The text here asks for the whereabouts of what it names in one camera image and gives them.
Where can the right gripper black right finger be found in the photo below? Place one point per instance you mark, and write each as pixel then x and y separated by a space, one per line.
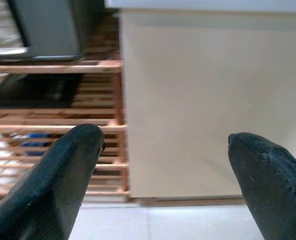
pixel 275 190

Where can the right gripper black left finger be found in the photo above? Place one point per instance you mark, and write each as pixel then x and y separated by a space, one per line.
pixel 57 180

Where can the grey mini fridge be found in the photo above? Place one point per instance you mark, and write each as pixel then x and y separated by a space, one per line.
pixel 55 30

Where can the blue item in rack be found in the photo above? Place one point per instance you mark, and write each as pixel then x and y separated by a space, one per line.
pixel 36 145

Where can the black item in rack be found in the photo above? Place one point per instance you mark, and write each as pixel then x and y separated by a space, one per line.
pixel 37 92

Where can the wooden slatted rack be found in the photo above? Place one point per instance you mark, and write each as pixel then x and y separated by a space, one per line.
pixel 107 68

